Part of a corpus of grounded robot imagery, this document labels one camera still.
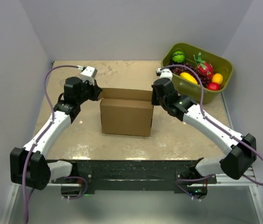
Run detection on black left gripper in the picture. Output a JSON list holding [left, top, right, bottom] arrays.
[[77, 78, 103, 105]]

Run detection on brown cardboard box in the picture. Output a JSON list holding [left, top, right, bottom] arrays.
[[100, 88, 154, 137]]

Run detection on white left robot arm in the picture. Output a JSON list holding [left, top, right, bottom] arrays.
[[10, 75, 102, 190]]

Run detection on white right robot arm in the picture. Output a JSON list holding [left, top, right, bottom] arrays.
[[151, 77, 256, 183]]

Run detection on yellow toy banana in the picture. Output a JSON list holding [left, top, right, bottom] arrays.
[[180, 72, 198, 84]]

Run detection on dark purple toy grapes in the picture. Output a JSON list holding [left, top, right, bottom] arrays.
[[165, 62, 179, 70]]

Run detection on green toy watermelon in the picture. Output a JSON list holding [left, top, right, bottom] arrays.
[[171, 50, 185, 64]]

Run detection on green plastic basket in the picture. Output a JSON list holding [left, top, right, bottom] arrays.
[[161, 42, 233, 104]]

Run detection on red toy grapes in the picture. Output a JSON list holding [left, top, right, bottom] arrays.
[[172, 62, 212, 87]]

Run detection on pink toy dragon fruit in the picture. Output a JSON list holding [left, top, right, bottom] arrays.
[[193, 52, 214, 79]]

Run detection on red toy apple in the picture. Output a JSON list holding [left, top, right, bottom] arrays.
[[207, 82, 220, 91]]

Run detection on yellow toy mango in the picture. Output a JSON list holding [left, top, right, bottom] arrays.
[[212, 73, 224, 85]]

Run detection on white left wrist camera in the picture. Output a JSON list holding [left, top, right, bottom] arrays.
[[78, 66, 97, 85]]

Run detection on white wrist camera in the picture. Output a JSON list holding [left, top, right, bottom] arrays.
[[78, 66, 97, 85], [156, 68, 173, 80]]

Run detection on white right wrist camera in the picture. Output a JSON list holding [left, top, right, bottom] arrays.
[[156, 68, 173, 80]]

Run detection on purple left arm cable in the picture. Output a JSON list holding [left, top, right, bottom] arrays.
[[21, 65, 83, 224]]

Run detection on black base frame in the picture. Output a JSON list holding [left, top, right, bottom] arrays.
[[47, 160, 216, 198]]

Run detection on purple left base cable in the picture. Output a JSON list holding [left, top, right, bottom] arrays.
[[61, 176, 88, 200]]

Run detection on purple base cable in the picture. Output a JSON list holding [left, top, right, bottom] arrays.
[[176, 172, 216, 201], [61, 176, 88, 200]]

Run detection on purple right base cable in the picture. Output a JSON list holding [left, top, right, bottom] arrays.
[[176, 172, 216, 201]]

